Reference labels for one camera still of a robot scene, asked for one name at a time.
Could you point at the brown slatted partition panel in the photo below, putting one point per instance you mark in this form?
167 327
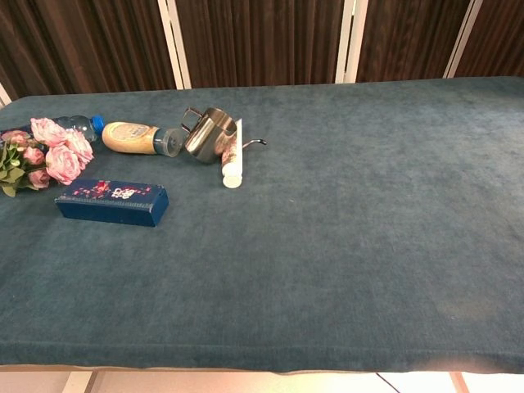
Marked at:
82 45
409 37
499 37
262 41

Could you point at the beige sauce bottle grey cap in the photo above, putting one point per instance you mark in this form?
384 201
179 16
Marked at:
127 137

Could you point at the white partition frame post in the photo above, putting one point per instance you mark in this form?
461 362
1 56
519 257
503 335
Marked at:
174 45
462 41
351 41
4 96

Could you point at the pink artificial rose bouquet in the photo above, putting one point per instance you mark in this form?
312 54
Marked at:
61 163

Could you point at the white floral toothpaste tube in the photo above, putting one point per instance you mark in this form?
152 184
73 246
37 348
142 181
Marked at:
233 172

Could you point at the blue rectangular box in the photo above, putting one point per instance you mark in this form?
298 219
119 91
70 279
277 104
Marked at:
110 209

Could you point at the blue velvet tablecloth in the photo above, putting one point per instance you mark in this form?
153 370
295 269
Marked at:
327 225

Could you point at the brown table leg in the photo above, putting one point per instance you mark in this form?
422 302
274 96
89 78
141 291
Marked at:
91 382
459 382

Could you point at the clear blue-capped water bottle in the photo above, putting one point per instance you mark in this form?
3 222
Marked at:
84 125

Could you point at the steel gooseneck pitcher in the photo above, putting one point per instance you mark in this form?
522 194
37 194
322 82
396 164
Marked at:
204 139

